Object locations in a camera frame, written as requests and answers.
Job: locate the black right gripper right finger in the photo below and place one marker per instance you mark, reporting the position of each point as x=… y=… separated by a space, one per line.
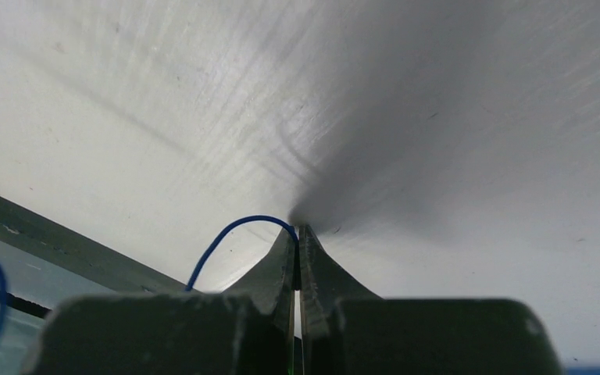
x=348 y=329

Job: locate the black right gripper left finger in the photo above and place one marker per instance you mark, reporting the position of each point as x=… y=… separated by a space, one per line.
x=245 y=329

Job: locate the aluminium frame rail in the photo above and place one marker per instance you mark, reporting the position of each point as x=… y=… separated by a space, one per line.
x=47 y=263

